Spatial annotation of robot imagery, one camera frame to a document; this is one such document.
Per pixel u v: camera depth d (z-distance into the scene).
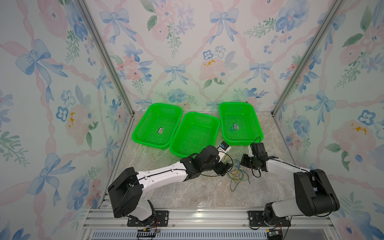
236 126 1.10
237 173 0.88
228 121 1.13
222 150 0.65
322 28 0.75
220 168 0.67
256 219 0.73
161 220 0.73
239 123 1.13
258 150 0.73
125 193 0.41
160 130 1.09
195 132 1.09
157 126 1.11
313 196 0.44
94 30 0.76
